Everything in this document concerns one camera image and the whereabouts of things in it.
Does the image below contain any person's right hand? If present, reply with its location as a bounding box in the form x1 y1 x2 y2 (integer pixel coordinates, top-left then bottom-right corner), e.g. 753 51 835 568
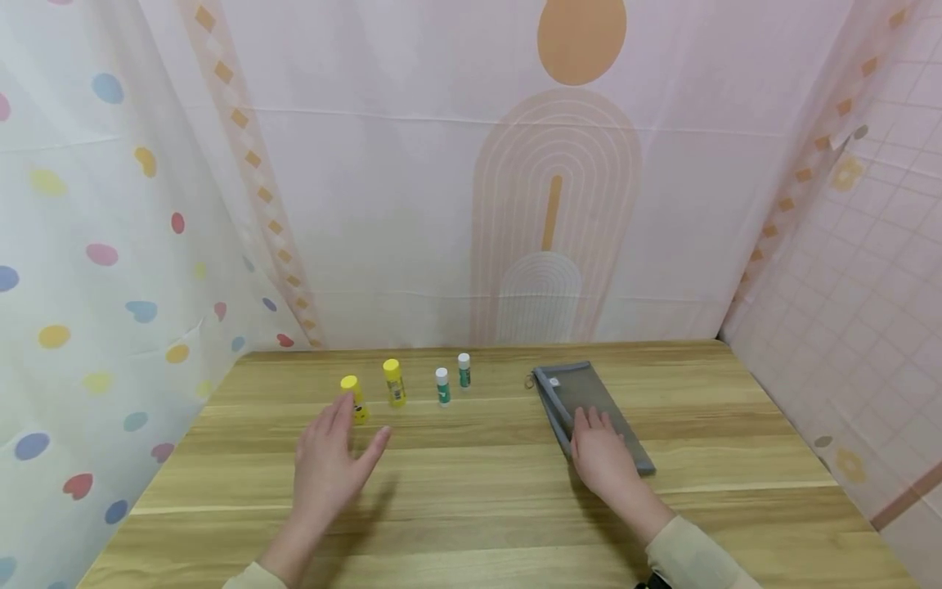
570 407 648 518

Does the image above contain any person's left hand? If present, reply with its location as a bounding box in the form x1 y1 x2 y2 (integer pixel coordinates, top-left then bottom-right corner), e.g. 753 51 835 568
293 392 393 537

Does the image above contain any person's left forearm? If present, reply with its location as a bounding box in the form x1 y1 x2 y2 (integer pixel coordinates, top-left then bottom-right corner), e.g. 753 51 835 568
222 519 326 589

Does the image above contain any person's right forearm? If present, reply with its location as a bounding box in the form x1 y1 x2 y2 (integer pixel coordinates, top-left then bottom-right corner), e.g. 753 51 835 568
624 489 764 589

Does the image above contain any yellow glue stick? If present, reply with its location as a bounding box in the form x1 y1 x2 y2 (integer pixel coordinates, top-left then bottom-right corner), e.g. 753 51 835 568
339 375 370 425
382 358 408 408

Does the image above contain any grey mesh pencil pouch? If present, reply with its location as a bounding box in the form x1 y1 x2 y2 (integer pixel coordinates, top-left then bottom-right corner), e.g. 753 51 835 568
525 361 657 478

